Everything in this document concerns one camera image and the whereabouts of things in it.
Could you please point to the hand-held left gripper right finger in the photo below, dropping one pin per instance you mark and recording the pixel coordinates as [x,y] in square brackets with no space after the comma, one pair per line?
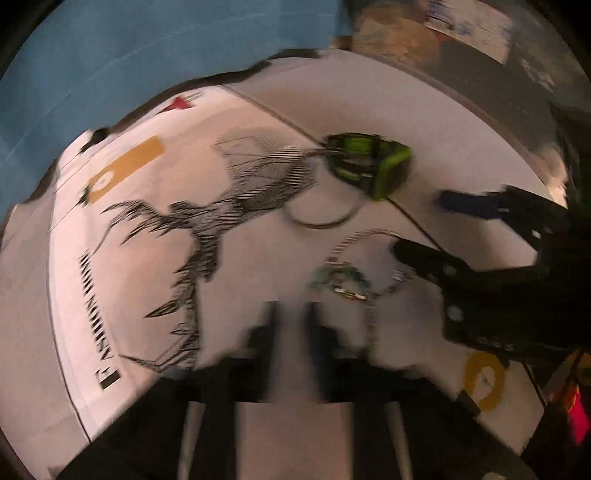
[318,337]

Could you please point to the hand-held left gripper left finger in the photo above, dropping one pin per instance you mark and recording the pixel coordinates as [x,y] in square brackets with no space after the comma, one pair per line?
[268,337]

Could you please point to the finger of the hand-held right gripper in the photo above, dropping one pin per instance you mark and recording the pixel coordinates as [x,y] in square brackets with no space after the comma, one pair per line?
[429,261]
[466,204]

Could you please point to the green watch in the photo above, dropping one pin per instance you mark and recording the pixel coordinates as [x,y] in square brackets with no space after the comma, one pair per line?
[369,161]

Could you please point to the silver bangle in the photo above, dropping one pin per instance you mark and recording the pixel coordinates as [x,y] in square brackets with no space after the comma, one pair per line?
[318,225]

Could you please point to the white printed tablecloth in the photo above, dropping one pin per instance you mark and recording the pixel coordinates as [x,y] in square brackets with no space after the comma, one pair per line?
[258,110]

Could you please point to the blue curtain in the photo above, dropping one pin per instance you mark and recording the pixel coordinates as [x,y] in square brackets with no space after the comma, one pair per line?
[138,55]

